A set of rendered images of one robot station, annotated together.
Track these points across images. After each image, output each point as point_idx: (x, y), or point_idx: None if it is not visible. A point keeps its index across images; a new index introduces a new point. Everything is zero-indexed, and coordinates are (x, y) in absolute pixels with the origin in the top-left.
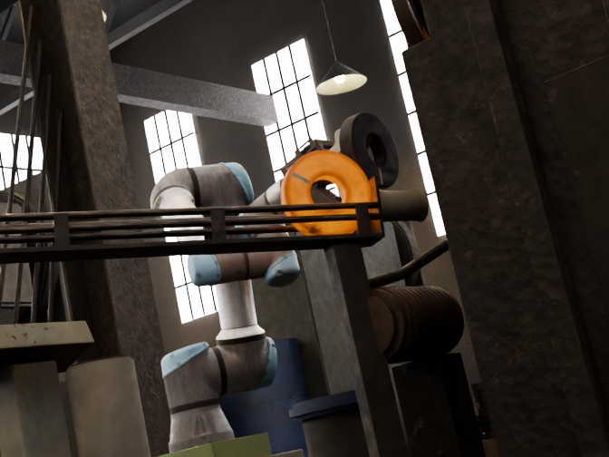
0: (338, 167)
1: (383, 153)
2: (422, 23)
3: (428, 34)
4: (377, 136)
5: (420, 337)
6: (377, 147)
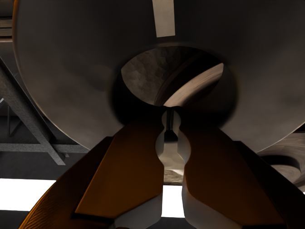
0: None
1: (223, 69)
2: (160, 105)
3: (166, 97)
4: (190, 104)
5: None
6: (217, 100)
